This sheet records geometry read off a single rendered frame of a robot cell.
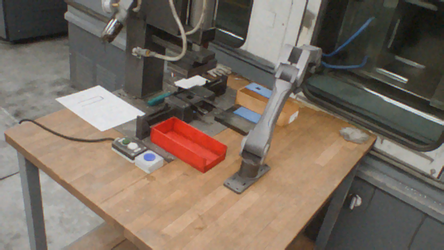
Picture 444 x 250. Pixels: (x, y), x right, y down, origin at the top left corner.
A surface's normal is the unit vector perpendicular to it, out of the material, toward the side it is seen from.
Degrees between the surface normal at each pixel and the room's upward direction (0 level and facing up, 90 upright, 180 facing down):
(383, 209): 90
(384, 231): 90
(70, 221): 0
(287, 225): 0
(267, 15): 90
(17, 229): 0
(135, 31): 90
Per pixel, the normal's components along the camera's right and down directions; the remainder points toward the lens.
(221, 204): 0.15, -0.84
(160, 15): -0.59, 0.33
